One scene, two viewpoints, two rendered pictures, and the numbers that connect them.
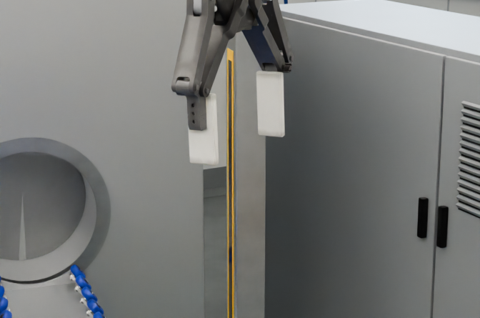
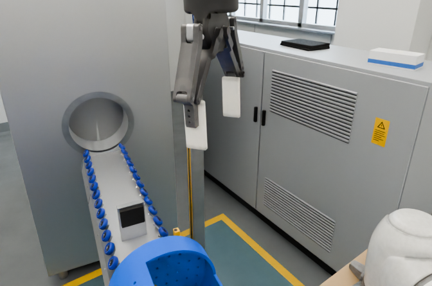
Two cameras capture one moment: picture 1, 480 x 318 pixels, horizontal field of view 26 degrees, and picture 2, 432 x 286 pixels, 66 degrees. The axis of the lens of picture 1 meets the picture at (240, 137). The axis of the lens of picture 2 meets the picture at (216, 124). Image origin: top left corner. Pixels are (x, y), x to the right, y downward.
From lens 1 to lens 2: 57 cm
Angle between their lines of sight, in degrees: 11
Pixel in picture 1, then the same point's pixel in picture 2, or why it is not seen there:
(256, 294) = (200, 160)
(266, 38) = (231, 56)
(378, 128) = not seen: hidden behind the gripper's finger
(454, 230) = (268, 119)
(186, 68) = (184, 85)
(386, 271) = (240, 133)
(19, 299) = (98, 159)
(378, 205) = not seen: hidden behind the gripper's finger
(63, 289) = (116, 153)
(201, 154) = (195, 143)
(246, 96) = not seen: hidden behind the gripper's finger
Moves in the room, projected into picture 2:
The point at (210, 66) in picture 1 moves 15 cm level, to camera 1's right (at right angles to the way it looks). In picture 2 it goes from (200, 80) to (312, 77)
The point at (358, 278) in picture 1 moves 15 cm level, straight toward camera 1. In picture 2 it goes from (229, 135) to (230, 143)
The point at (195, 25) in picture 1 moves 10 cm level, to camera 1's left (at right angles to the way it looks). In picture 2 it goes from (188, 50) to (105, 52)
